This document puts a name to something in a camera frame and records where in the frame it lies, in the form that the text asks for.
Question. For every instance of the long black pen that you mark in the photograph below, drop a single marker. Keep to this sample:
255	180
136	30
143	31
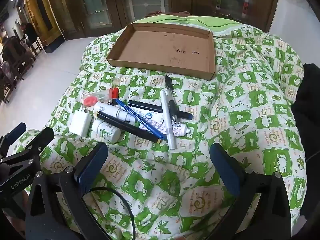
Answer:
125	126

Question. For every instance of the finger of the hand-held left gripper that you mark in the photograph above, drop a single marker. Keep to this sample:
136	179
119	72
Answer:
41	138
16	132

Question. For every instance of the blue marker pen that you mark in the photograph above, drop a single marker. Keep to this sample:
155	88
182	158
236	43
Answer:
140	119

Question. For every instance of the white charger plug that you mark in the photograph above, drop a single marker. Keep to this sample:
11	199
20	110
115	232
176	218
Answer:
80	124

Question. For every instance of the large pale cream tube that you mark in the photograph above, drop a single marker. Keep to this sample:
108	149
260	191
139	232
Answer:
181	129

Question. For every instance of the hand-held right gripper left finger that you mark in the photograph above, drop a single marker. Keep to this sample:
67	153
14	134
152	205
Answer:
93	165

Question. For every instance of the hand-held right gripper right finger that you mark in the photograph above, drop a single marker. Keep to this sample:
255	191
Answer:
226	170

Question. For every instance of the shallow cardboard tray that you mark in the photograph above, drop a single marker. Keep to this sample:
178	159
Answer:
162	47

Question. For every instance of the green printed blanket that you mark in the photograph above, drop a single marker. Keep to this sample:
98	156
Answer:
225	110

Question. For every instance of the small white pill bottle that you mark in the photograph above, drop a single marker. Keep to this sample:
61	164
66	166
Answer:
105	131

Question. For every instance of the black marker pen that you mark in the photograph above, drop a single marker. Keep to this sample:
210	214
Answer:
145	106

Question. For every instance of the wooden glass-door cabinet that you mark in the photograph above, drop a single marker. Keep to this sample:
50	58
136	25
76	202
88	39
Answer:
140	2

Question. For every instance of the brown cloth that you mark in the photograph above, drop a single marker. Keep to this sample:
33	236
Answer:
170	13

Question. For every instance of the small white ointment tube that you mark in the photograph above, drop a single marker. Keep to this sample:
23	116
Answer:
149	115

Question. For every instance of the golden wooden panel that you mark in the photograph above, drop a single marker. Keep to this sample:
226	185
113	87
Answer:
42	12

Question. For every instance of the wooden chair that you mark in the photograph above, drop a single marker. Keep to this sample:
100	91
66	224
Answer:
15	75

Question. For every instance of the red clear lighter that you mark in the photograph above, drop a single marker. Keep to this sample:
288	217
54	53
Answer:
90	101

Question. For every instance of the silver marker pen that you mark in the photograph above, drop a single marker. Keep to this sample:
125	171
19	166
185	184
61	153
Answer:
168	122

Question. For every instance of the black gel pen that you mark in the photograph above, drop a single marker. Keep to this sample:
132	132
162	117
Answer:
173	107

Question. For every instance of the white spray bottle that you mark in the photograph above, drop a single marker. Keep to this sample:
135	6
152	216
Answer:
107	110

